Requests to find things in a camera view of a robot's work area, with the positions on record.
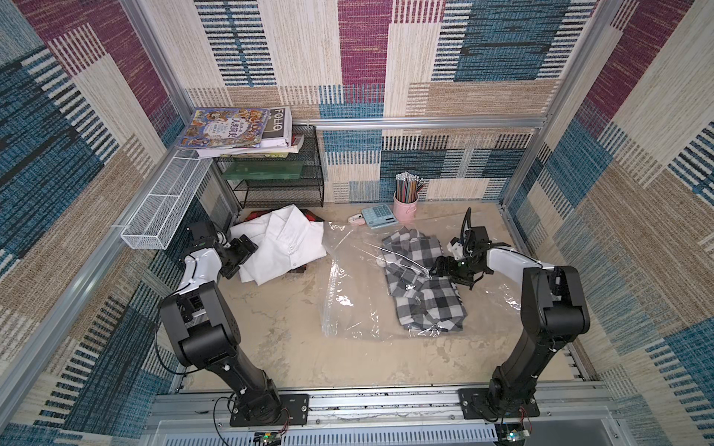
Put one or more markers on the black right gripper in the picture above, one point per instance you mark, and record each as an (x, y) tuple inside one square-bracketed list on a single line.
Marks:
[(450, 267)]

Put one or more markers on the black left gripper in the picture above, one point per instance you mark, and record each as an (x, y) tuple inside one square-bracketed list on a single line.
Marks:
[(242, 253)]

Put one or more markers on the grey white checked shirt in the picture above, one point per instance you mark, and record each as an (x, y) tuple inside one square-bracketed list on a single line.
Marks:
[(424, 306)]

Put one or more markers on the clear plastic vacuum bag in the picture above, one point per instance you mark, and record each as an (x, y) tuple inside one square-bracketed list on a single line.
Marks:
[(380, 286)]

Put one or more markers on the red black plaid shirt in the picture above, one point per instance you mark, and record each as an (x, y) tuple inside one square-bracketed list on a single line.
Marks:
[(301, 214)]

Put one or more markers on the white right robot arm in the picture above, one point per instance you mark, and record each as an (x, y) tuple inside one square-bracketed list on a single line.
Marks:
[(553, 314)]

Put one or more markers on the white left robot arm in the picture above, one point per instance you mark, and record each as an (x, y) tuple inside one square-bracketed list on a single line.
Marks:
[(203, 332)]

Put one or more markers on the green flat box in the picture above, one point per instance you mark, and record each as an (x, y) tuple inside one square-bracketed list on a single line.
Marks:
[(263, 170)]

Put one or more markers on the pink metal pencil bucket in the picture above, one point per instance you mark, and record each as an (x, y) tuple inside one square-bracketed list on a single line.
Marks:
[(404, 212)]

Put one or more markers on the teal desk calculator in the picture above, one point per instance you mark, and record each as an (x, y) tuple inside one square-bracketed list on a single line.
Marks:
[(380, 216)]

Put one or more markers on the coloured pencils bundle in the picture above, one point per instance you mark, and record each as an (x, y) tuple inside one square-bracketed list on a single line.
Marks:
[(408, 187)]

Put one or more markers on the colourful illustrated book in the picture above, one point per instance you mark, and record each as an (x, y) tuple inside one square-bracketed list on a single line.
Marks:
[(223, 128)]

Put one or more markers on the small white pink eraser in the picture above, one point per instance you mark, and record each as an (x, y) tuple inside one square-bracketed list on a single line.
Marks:
[(357, 220)]

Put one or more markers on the black folio book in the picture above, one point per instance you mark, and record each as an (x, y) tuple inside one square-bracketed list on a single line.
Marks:
[(277, 139)]

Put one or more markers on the white wire mesh basket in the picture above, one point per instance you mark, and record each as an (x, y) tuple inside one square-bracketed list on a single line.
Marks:
[(154, 224)]

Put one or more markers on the black wire shelf rack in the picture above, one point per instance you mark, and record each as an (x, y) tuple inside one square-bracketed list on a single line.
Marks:
[(275, 180)]

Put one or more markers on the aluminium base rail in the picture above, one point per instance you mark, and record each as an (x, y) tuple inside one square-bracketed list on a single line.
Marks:
[(561, 413)]

